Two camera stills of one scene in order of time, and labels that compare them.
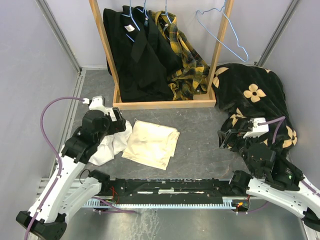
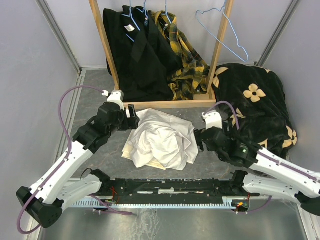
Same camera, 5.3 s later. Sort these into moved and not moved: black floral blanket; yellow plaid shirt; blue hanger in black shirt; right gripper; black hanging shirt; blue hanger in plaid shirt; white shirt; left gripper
Moved: white shirt; left gripper; right gripper
Not moved: blue hanger in plaid shirt; black hanging shirt; black floral blanket; yellow plaid shirt; blue hanger in black shirt
